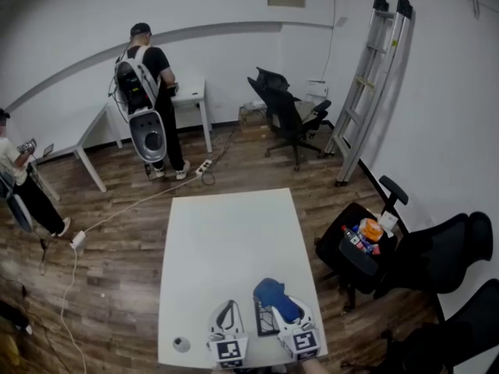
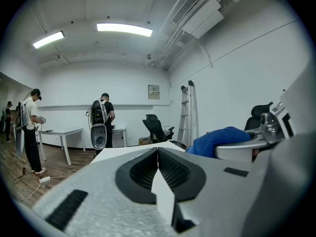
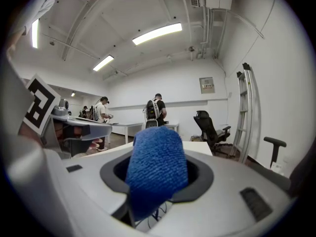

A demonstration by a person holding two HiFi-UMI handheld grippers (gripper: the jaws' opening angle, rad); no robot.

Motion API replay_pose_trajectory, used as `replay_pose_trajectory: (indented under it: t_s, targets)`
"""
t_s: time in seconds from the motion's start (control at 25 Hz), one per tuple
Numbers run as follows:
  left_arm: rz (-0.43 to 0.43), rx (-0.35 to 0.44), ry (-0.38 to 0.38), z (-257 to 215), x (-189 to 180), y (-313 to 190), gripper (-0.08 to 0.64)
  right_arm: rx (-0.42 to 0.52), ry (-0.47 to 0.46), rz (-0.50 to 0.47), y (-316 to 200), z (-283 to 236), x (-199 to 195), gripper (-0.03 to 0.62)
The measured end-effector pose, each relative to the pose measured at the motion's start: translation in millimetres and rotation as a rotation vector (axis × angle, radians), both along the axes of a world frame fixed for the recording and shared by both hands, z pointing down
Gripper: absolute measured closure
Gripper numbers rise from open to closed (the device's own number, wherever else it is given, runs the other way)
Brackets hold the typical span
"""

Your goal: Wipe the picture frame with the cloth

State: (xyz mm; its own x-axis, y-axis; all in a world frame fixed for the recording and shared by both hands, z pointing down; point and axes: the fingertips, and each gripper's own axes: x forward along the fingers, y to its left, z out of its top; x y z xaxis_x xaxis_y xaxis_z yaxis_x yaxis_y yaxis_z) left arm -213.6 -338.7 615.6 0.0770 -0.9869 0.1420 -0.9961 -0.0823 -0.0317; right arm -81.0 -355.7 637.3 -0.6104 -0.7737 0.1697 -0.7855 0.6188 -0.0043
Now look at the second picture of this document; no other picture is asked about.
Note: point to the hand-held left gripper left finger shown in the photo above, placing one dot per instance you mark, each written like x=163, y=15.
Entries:
x=103, y=181

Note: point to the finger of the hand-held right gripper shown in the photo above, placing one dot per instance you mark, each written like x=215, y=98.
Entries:
x=237, y=152
x=255, y=134

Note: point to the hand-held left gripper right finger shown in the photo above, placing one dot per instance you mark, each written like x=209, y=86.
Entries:
x=217, y=189

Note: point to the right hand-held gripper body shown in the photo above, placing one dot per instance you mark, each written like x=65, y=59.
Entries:
x=296, y=95

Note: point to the blue cloth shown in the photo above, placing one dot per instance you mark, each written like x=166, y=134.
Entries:
x=217, y=138

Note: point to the black office chair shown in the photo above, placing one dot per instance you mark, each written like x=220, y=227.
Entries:
x=156, y=130
x=256, y=117

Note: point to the white table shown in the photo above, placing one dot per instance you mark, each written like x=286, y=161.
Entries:
x=118, y=153
x=119, y=131
x=64, y=133

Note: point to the cardboard box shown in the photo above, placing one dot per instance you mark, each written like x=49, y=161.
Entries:
x=144, y=141

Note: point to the white power strip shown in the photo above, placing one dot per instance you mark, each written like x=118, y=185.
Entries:
x=45, y=179

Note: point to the aluminium ladder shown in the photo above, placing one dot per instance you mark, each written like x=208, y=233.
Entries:
x=186, y=117

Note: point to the white air conditioner unit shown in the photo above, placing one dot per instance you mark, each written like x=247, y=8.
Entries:
x=200, y=16

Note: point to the ceiling light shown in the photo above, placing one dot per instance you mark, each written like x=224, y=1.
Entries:
x=124, y=29
x=48, y=39

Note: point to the grey wall electrical panel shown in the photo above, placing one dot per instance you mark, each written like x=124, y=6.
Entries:
x=154, y=92

